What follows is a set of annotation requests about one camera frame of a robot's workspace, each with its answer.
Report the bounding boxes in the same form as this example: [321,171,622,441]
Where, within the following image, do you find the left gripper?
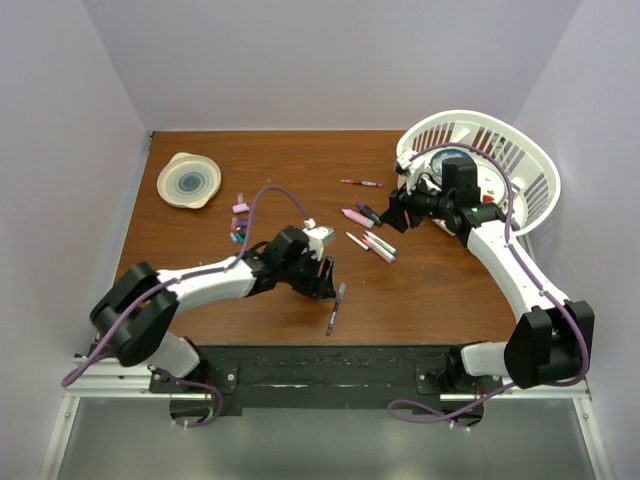
[279,248,335,300]

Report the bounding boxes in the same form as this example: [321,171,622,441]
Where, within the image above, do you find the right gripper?
[379,172,453,234]

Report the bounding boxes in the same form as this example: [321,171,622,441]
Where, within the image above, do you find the dark purple pen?
[326,283,347,336]

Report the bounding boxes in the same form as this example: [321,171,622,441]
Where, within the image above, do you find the purple black highlighter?
[356,202,383,226]

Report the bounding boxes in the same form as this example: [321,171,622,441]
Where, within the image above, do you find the red pen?
[340,179,383,188]

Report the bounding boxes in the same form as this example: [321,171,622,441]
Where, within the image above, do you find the teal capped white marker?
[365,230,397,255]

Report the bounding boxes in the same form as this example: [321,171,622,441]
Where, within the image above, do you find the pink highlighter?
[341,208,375,228]

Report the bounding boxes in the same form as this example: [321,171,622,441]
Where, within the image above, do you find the pink clear pen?
[362,232,393,254]

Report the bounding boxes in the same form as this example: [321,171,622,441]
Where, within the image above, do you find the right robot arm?
[381,157,595,393]

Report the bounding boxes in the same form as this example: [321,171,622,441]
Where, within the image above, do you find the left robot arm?
[90,226,336,392]

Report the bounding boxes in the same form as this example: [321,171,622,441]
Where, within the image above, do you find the blue white bowl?
[430,148,472,177]

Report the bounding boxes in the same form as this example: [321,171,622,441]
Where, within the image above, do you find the white fruit pattern plate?
[476,162,508,212]

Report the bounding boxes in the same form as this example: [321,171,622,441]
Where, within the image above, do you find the white laundry basket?
[395,110,562,238]

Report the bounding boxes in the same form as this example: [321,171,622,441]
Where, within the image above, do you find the cream swirl plate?
[156,152,222,210]

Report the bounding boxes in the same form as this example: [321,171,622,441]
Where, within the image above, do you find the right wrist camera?
[395,149,431,194]

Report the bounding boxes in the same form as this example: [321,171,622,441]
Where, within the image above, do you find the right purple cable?
[387,143,591,424]

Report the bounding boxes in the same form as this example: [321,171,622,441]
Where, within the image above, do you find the purple cable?
[60,185,315,388]
[387,143,591,424]

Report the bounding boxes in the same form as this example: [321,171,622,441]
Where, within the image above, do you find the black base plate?
[149,342,557,419]

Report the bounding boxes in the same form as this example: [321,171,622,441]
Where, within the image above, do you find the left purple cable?
[60,185,315,388]

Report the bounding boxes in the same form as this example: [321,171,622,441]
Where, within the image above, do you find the aluminium rail frame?
[49,234,612,480]

